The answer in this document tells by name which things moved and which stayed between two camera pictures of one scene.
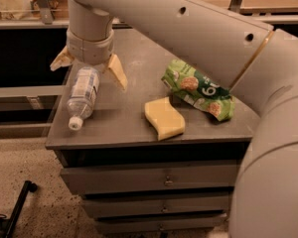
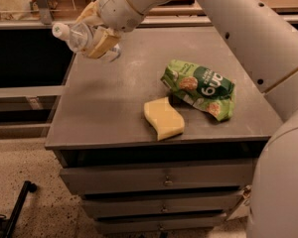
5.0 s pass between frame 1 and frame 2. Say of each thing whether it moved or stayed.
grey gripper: moved
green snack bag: stayed
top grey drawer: stayed
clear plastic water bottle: moved
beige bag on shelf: stayed
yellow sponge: stayed
